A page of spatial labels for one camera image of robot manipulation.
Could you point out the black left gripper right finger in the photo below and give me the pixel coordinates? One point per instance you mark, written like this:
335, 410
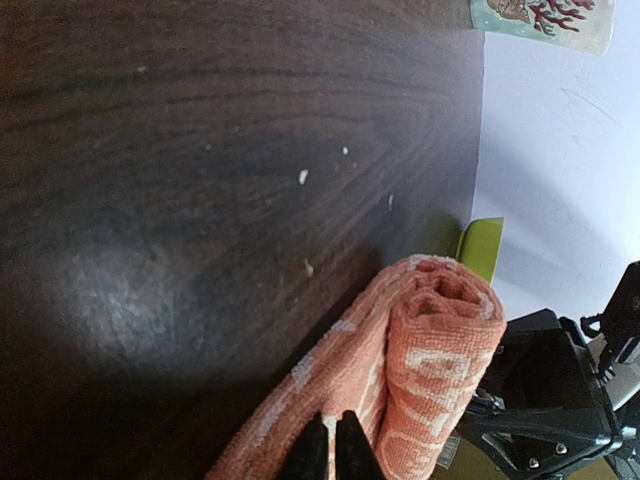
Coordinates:
354, 456

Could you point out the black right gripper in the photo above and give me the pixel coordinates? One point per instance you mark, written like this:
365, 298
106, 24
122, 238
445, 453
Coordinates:
541, 411

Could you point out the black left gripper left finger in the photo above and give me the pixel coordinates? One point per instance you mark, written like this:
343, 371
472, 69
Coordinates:
307, 458

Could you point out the lime green bowl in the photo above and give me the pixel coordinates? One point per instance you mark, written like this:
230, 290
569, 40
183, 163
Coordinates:
479, 246

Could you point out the orange bunny pattern towel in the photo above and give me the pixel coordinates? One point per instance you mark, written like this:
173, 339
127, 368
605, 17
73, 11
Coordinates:
406, 358

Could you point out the cream patterned ceramic mug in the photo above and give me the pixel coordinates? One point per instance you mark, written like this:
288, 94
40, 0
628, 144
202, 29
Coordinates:
581, 25

